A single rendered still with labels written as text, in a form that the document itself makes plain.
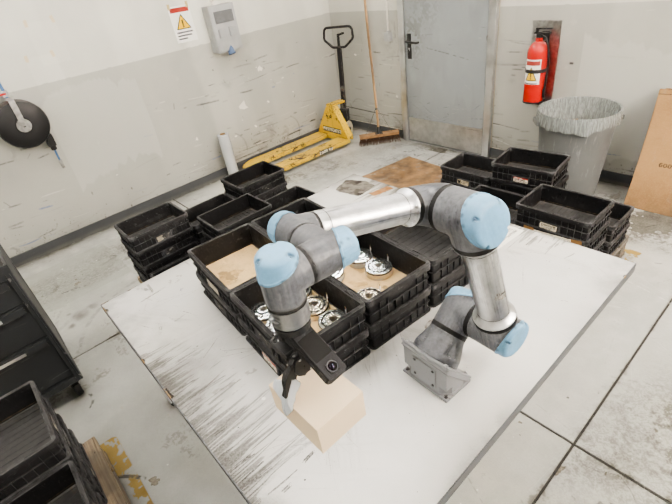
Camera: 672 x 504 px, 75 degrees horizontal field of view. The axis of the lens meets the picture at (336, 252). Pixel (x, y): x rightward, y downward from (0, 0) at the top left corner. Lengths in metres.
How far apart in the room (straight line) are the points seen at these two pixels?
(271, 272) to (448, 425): 0.83
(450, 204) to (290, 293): 0.45
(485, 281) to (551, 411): 1.30
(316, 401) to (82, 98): 3.89
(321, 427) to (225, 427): 0.65
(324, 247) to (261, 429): 0.81
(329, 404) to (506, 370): 0.76
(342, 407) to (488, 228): 0.48
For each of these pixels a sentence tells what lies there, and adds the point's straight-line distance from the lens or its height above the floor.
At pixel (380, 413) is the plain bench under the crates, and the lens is 1.41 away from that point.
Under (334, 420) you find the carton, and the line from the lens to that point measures 0.91.
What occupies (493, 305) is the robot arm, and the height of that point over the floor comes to 1.05.
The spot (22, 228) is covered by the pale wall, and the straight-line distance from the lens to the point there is 4.61.
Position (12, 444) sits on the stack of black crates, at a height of 0.49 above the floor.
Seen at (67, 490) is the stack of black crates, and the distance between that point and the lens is 2.07.
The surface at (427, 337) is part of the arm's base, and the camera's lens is 1.38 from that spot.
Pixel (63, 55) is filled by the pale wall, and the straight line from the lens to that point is 4.45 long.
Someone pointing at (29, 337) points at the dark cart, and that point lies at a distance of 2.68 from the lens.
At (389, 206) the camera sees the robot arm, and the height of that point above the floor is 1.37.
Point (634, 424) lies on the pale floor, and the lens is 2.43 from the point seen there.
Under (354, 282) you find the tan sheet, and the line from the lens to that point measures 1.66.
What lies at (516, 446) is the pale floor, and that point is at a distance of 2.22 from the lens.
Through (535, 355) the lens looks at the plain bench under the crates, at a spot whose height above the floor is 0.70.
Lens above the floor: 1.85
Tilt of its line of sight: 34 degrees down
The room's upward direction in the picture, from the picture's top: 9 degrees counter-clockwise
